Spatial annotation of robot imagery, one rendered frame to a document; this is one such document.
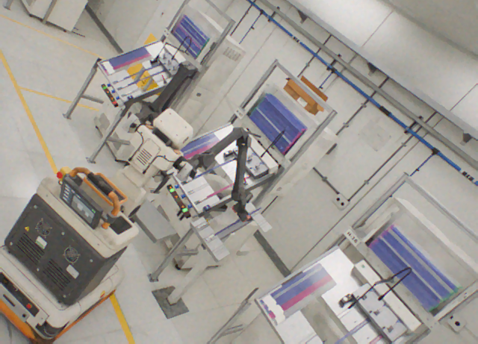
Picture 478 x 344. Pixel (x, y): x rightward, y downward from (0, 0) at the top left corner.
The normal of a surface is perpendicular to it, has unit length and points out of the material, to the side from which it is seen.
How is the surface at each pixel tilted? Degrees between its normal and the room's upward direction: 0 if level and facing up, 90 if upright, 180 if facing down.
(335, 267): 45
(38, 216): 90
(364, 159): 90
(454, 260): 90
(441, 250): 90
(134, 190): 82
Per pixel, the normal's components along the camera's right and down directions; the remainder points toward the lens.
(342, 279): 0.00, -0.62
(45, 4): 0.54, 0.66
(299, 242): -0.60, -0.14
